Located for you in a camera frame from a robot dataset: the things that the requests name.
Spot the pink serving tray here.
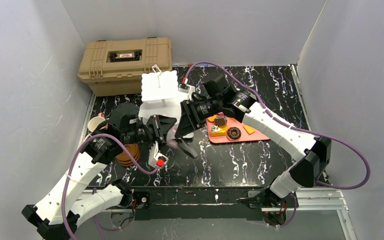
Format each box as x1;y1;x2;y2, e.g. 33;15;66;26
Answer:
206;114;270;144

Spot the white three-tier cake stand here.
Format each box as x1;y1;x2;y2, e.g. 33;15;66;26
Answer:
138;64;192;134

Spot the tan plastic tool case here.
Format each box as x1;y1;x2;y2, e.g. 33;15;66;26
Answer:
78;37;173;97

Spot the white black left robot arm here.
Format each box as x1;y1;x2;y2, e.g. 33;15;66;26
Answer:
21;103;177;240

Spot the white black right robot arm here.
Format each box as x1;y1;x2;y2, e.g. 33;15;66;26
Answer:
175;77;332;200

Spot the yellow cake slice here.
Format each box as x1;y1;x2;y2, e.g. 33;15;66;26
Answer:
209;125;229;137

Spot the stack of brown wooden coasters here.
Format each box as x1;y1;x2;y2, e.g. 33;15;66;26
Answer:
115;143;141;168

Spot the chocolate donut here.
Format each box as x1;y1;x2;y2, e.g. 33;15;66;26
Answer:
226;127;242;141

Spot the pink mug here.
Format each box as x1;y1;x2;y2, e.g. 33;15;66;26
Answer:
87;112;106;134

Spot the orange biscuit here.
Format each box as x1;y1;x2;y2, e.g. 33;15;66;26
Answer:
242;124;256;136

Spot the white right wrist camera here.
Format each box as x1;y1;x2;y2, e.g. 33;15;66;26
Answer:
178;83;196;95

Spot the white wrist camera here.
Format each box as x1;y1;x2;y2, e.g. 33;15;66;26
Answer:
178;83;196;95
148;141;169;168

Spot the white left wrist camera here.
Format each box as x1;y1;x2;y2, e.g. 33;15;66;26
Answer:
148;141;169;168

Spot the aluminium frame rail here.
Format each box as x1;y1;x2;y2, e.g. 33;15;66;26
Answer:
49;187;349;213

